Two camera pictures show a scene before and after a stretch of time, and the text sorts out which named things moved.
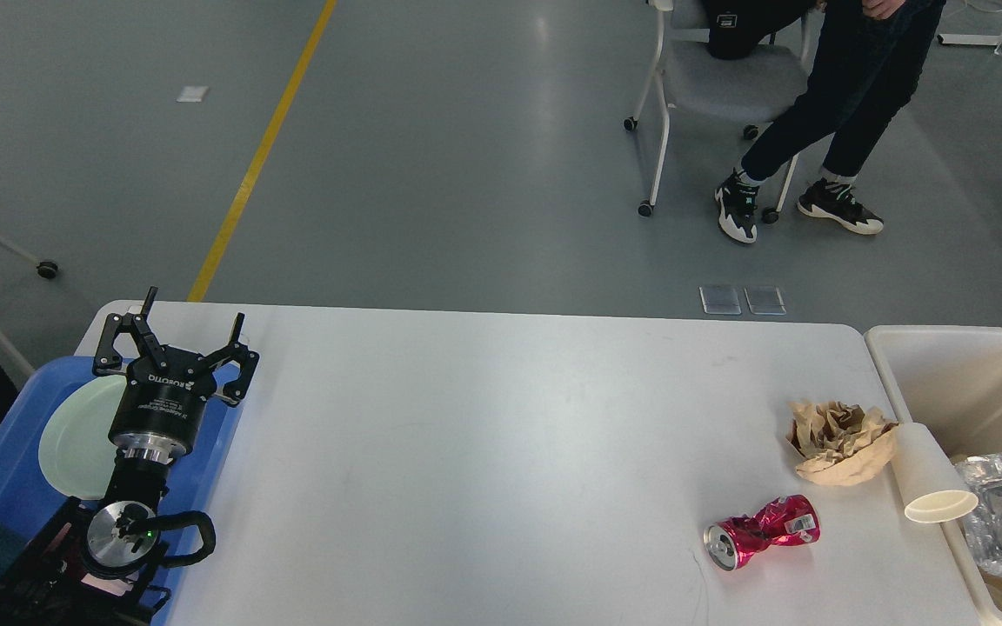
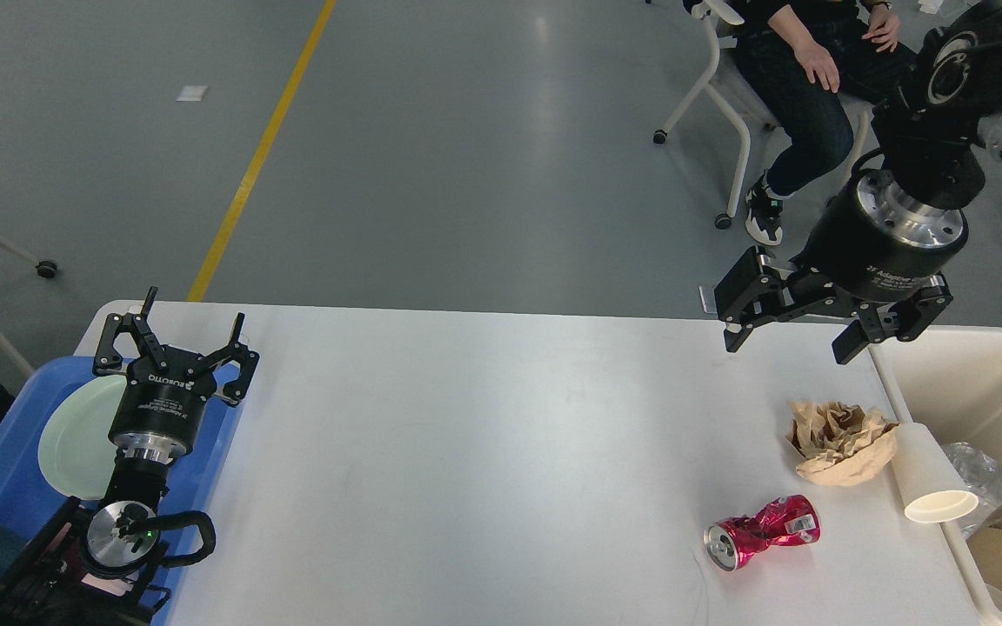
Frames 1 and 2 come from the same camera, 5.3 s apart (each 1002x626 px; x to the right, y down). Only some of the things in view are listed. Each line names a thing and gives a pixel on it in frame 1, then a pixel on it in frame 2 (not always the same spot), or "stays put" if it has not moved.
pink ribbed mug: [116, 587] stays put
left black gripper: [163, 388] stays put
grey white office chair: [751, 90] → [729, 82]
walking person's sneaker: [738, 201] → [764, 213]
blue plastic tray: [9, 488] stays put
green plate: [76, 452] stays put
